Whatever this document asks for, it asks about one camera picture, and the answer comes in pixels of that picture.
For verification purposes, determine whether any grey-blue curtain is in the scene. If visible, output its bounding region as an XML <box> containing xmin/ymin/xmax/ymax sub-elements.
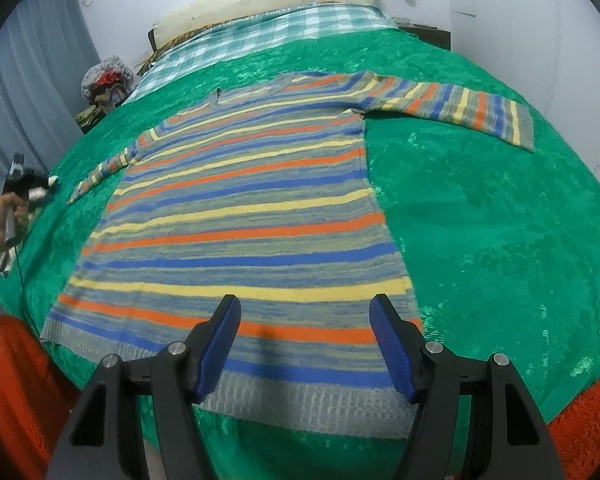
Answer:
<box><xmin>0</xmin><ymin>0</ymin><xmax>101</xmax><ymax>321</ymax></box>

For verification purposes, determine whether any pile of clothes with basket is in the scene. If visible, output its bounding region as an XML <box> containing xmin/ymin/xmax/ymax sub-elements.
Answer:
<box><xmin>80</xmin><ymin>54</ymin><xmax>136</xmax><ymax>107</ymax></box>

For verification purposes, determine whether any green satin bedspread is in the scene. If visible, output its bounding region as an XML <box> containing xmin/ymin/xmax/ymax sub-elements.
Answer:
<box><xmin>0</xmin><ymin>27</ymin><xmax>600</xmax><ymax>480</ymax></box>

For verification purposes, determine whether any black white patterned pillow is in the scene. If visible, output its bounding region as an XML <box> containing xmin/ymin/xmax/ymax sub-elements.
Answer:
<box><xmin>0</xmin><ymin>174</ymin><xmax>61</xmax><ymax>277</ymax></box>

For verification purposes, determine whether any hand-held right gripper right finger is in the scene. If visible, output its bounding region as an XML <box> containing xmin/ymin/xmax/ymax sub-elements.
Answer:
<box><xmin>370</xmin><ymin>294</ymin><xmax>566</xmax><ymax>480</ymax></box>

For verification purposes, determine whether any mustard patterned cloth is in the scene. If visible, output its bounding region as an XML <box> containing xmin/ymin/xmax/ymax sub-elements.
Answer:
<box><xmin>149</xmin><ymin>19</ymin><xmax>243</xmax><ymax>63</ymax></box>

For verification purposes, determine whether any orange fleece blanket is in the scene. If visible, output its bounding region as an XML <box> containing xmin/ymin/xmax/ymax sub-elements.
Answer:
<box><xmin>544</xmin><ymin>382</ymin><xmax>600</xmax><ymax>480</ymax></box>

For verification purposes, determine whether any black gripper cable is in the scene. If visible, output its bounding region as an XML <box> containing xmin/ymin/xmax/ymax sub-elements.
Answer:
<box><xmin>9</xmin><ymin>244</ymin><xmax>43</xmax><ymax>343</ymax></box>

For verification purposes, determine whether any dark wooden nightstand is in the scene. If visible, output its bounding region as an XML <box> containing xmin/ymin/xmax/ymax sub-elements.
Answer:
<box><xmin>397</xmin><ymin>22</ymin><xmax>453</xmax><ymax>52</ymax></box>

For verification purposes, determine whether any striped knit sweater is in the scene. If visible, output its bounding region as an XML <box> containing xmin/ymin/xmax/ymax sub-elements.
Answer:
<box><xmin>40</xmin><ymin>71</ymin><xmax>537</xmax><ymax>438</ymax></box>

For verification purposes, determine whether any green plaid bed sheet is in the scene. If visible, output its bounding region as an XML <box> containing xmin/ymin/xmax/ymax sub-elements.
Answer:
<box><xmin>125</xmin><ymin>2</ymin><xmax>401</xmax><ymax>106</ymax></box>

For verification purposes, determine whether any orange cloth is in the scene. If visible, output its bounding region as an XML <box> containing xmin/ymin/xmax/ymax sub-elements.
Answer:
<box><xmin>0</xmin><ymin>314</ymin><xmax>83</xmax><ymax>480</ymax></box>

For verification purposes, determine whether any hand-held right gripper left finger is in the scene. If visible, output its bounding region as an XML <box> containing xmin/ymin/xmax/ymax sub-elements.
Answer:
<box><xmin>45</xmin><ymin>294</ymin><xmax>242</xmax><ymax>480</ymax></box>

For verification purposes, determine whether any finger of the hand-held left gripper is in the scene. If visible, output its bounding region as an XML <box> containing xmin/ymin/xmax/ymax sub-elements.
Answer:
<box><xmin>23</xmin><ymin>172</ymin><xmax>53</xmax><ymax>207</ymax></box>

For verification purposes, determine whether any white wardrobe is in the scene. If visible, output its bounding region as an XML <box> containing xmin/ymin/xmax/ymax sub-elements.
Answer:
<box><xmin>450</xmin><ymin>0</ymin><xmax>600</xmax><ymax>201</ymax></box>

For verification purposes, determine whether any olive cloth pile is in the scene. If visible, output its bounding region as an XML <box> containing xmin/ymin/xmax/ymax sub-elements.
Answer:
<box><xmin>75</xmin><ymin>104</ymin><xmax>107</xmax><ymax>134</ymax></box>

